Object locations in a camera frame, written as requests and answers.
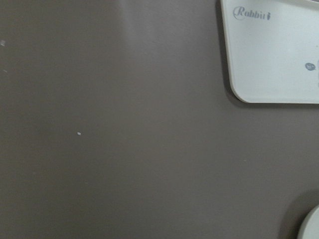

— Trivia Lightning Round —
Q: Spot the cream round plate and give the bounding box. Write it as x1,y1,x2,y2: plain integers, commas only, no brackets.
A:
297,206,319,239

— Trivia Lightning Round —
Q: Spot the cream rabbit tray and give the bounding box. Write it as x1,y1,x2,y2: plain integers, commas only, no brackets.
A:
221,0,319,104

